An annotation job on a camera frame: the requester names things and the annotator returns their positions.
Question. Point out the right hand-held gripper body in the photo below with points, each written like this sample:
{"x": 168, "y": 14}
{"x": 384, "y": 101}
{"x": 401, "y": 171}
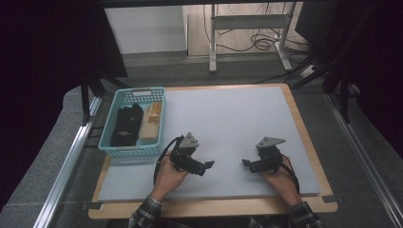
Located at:
{"x": 270, "y": 158}

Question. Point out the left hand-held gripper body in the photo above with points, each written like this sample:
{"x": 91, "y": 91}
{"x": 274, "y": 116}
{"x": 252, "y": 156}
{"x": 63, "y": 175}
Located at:
{"x": 182, "y": 156}

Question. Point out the cream orange glove with tag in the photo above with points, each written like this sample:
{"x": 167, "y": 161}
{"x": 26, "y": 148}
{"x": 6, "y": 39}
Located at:
{"x": 149, "y": 129}

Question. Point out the black glove with logo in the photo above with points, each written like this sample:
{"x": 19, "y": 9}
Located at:
{"x": 126, "y": 125}

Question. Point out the teal plastic basket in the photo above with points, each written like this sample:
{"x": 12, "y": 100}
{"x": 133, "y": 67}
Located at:
{"x": 126, "y": 95}

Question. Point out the person's left hand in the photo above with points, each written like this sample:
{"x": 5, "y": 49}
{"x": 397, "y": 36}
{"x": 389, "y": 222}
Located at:
{"x": 168, "y": 182}

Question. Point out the person's right hand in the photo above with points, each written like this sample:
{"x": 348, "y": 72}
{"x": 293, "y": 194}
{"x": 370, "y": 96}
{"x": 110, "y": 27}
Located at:
{"x": 285, "y": 183}

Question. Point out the grey foam mat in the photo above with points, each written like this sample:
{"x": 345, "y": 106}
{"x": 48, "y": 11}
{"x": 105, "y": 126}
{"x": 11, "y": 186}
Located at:
{"x": 228, "y": 120}

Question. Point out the grey tape piece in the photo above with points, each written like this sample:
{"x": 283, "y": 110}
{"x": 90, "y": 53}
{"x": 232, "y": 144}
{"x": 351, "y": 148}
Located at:
{"x": 330, "y": 199}

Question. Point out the black stand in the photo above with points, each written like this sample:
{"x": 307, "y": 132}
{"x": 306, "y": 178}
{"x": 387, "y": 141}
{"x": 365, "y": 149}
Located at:
{"x": 344, "y": 95}
{"x": 85, "y": 98}

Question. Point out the white panel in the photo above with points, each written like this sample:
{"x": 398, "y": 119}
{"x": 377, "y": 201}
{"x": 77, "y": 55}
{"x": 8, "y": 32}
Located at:
{"x": 145, "y": 30}

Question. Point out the aluminium rail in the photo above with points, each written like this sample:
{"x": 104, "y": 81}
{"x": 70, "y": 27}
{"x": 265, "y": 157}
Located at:
{"x": 68, "y": 164}
{"x": 364, "y": 158}

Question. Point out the white metal desk frame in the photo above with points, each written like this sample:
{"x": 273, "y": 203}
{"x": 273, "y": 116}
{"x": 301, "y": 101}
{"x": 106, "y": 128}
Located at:
{"x": 250, "y": 21}

